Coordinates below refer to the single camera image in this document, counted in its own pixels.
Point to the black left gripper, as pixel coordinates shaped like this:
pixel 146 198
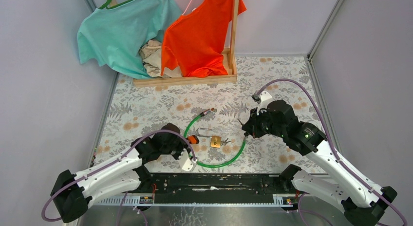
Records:
pixel 183 145

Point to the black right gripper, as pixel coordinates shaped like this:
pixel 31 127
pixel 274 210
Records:
pixel 251 126

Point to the green cable lock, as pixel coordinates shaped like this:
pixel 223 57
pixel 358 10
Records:
pixel 215 165

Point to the brass padlock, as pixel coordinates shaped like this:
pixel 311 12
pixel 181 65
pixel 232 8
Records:
pixel 215 141

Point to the silver keys bunch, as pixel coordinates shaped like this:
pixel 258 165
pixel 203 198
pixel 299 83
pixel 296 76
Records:
pixel 223 143

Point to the orange black padlock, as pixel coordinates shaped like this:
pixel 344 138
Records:
pixel 193 139

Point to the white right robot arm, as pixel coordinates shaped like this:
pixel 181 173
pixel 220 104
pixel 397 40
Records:
pixel 362 201

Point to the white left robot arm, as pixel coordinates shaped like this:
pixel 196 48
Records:
pixel 74 193

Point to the wooden clothes rack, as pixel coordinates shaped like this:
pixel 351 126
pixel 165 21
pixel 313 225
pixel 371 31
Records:
pixel 228 62

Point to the beige crumpled cloth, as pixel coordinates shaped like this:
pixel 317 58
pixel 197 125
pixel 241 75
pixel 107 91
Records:
pixel 151 57

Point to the orange t-shirt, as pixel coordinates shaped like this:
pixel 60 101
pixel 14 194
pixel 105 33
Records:
pixel 195 42

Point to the teal t-shirt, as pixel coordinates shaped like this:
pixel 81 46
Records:
pixel 114 37

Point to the pink clothes hanger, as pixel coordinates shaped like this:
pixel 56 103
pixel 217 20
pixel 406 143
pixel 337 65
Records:
pixel 187 7

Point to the green clothes hanger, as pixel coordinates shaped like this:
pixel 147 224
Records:
pixel 119 0

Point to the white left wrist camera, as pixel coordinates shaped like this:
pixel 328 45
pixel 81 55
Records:
pixel 186 163

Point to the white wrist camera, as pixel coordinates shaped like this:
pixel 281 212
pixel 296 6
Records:
pixel 263 99
pixel 186 163

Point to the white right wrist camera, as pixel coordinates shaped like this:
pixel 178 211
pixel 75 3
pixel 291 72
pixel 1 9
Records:
pixel 263 99

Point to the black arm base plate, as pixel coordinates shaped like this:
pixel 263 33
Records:
pixel 212 187

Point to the slotted metal cable rail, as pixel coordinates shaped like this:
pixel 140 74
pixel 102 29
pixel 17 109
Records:
pixel 272 200

